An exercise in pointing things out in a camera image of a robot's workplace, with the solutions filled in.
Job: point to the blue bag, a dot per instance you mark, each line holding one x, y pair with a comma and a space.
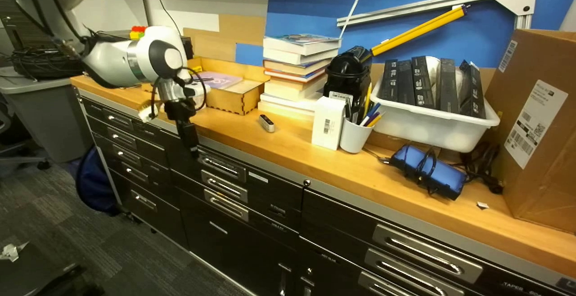
94, 183

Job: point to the office chair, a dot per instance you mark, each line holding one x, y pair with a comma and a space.
15, 147

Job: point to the drawer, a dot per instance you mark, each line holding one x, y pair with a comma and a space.
274, 188
168, 217
150, 148
270, 206
270, 226
153, 166
157, 184
148, 129

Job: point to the small silver black gadget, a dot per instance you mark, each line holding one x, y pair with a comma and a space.
267, 123

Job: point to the scrap of white paper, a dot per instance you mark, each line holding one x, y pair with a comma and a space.
483, 205

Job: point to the purple booklet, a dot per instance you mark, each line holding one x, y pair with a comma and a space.
220, 80

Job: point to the red yellow green blocks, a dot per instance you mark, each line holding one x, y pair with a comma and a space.
137, 32

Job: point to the white cup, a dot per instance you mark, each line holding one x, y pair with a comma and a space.
353, 137

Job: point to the black coffee machine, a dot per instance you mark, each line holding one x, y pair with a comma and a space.
346, 75

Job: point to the white carton box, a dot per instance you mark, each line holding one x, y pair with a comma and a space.
327, 123

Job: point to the large cardboard box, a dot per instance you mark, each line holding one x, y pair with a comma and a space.
535, 129

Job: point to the grey bin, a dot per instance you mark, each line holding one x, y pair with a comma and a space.
49, 116

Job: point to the open wooden box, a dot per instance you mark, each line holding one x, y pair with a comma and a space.
234, 96

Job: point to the row of black drives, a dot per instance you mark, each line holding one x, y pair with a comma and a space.
423, 82

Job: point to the crumpled white paper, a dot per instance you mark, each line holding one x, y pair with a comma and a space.
11, 251

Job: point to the blue power pack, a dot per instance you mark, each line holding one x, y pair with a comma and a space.
443, 174

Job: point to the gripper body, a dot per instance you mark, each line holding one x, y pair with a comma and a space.
180, 111

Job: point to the heap of pens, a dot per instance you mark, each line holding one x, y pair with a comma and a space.
370, 114

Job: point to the cabinet door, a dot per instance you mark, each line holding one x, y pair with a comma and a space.
243, 255

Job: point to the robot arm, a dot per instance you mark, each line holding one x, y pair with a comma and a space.
117, 60

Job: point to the yellow rod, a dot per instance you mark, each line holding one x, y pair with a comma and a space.
418, 29

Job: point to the white plastic tub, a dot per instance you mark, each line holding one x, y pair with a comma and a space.
427, 125

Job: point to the stack of books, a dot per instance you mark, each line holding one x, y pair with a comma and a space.
294, 69

